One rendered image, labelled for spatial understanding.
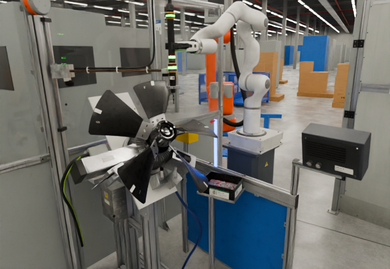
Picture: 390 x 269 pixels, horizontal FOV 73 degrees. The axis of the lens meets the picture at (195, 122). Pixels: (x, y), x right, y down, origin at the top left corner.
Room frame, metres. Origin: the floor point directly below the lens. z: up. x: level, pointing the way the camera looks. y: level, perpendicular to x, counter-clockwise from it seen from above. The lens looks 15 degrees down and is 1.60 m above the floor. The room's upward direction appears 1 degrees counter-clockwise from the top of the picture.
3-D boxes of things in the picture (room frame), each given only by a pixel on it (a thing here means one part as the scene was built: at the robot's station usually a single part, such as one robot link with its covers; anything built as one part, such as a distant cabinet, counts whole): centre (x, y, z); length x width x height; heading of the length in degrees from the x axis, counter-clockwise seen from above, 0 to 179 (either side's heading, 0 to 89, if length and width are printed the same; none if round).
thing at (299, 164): (1.20, -0.59, 1.04); 0.24 x 0.03 x 0.03; 46
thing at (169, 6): (1.39, 0.11, 1.63); 0.04 x 0.04 x 0.46
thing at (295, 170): (1.28, -0.52, 0.96); 0.03 x 0.03 x 0.20; 46
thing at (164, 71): (1.39, 0.12, 1.47); 0.09 x 0.07 x 0.10; 80
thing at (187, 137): (1.85, 0.07, 1.02); 0.16 x 0.10 x 0.11; 46
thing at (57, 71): (1.49, 0.73, 1.51); 0.10 x 0.07 x 0.09; 80
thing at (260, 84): (1.86, -0.44, 1.33); 0.19 x 0.12 x 0.24; 41
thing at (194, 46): (1.47, 0.04, 1.63); 0.11 x 0.10 x 0.07; 136
